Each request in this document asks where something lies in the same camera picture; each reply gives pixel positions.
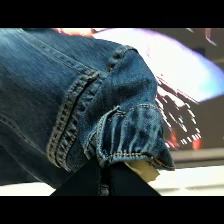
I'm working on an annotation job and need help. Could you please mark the blue jeans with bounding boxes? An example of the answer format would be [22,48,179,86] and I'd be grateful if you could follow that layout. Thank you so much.
[0,28,176,197]

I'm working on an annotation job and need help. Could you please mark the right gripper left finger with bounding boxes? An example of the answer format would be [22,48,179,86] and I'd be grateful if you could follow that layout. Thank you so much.
[49,158,101,197]

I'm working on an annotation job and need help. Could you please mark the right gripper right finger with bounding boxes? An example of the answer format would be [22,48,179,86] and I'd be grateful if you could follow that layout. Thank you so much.
[109,161,162,197]

